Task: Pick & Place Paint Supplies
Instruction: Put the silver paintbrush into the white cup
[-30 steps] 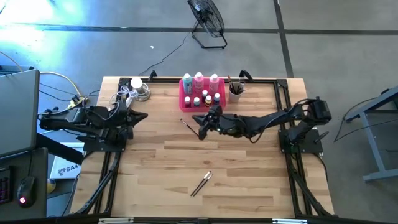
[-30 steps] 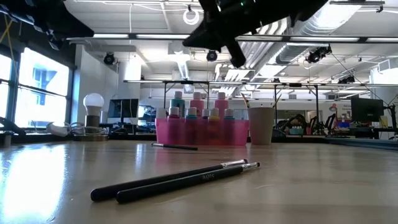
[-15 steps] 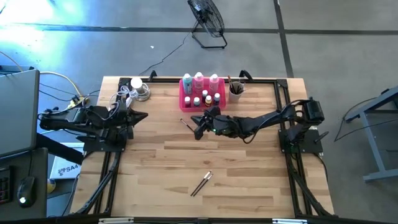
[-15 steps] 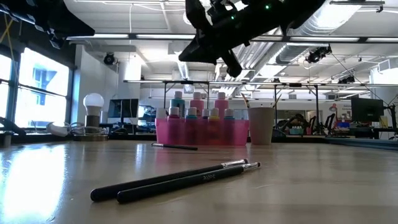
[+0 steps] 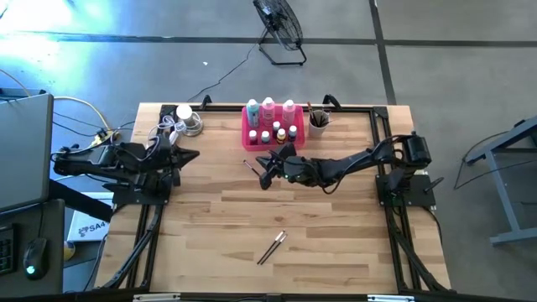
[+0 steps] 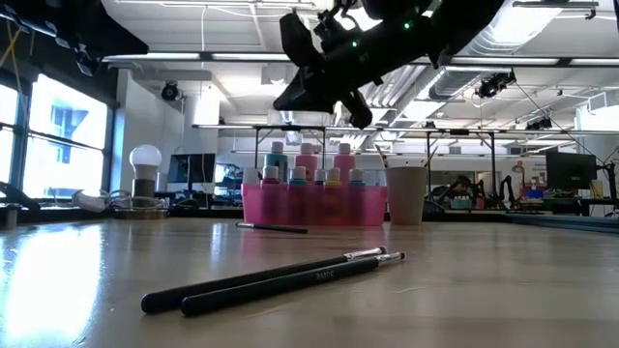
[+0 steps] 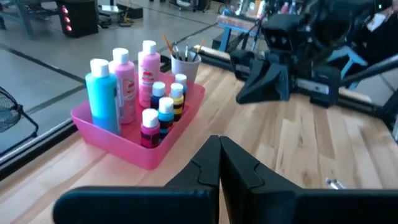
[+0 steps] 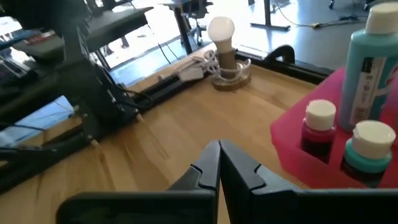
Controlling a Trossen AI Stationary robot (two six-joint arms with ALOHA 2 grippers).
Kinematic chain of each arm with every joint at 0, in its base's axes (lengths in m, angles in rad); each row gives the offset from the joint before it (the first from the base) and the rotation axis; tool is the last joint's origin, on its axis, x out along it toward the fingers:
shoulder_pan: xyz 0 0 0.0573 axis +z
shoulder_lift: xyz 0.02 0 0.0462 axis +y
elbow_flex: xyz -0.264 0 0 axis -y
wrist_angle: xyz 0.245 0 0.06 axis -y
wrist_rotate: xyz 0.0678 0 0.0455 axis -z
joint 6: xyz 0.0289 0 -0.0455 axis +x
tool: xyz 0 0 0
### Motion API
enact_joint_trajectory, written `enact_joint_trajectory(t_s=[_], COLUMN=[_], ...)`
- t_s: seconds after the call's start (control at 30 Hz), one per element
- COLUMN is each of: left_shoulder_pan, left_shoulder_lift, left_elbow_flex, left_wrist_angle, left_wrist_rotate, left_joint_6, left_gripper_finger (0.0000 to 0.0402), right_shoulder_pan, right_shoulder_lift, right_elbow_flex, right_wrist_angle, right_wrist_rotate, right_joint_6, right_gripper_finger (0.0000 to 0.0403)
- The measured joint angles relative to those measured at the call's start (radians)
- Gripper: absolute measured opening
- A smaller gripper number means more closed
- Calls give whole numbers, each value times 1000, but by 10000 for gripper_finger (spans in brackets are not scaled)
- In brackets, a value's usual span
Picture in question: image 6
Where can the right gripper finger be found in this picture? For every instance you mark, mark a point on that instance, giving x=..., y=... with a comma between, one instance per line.
x=304, y=96
x=360, y=111

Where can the large pink paint bottle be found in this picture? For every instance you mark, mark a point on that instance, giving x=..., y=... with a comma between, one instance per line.
x=344, y=157
x=306, y=157

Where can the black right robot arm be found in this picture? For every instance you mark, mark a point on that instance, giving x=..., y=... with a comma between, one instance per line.
x=459, y=24

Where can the black dome ceiling camera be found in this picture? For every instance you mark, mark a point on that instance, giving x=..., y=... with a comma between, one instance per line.
x=169, y=91

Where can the small yellow paint bottle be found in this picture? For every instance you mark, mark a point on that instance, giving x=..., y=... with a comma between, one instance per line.
x=333, y=176

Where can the black beam with light strips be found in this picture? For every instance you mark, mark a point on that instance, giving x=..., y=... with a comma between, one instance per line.
x=242, y=56

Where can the pink plastic bin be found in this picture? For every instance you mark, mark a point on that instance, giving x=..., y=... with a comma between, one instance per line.
x=314, y=210

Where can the black computer monitor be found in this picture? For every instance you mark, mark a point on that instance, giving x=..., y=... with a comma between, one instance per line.
x=191, y=168
x=570, y=170

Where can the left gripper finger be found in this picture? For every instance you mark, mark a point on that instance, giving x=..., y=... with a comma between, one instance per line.
x=126, y=41

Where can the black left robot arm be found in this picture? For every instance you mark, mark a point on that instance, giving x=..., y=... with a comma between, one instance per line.
x=48, y=24

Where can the small white box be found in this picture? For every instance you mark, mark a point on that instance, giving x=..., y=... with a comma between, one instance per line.
x=251, y=175

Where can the black ceiling camera rig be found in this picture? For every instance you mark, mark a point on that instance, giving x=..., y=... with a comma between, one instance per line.
x=491, y=87

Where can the white bulb table lamp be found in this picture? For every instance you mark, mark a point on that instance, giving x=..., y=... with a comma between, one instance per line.
x=145, y=157

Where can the beige ribbed cup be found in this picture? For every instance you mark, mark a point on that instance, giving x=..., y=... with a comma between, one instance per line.
x=405, y=198

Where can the black metal station frame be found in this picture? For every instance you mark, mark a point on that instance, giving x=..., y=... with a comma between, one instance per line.
x=492, y=164
x=290, y=127

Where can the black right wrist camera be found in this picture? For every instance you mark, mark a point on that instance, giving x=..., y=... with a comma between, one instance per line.
x=295, y=38

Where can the black background robot arm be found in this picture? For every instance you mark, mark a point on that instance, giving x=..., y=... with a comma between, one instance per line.
x=507, y=188
x=459, y=186

